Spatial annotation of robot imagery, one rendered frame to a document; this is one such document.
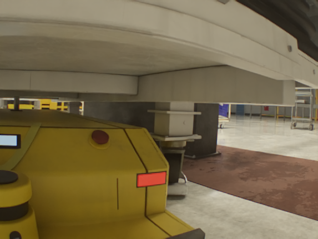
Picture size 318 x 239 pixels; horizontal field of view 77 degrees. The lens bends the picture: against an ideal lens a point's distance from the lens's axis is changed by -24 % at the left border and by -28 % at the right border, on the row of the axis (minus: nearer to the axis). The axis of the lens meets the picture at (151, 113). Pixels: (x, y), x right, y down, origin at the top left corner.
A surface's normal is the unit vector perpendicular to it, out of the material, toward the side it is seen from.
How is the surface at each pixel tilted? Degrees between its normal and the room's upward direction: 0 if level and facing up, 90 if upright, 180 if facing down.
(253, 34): 90
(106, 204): 90
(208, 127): 90
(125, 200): 90
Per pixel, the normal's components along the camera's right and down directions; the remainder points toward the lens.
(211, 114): 0.62, 0.05
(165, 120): -0.86, -0.03
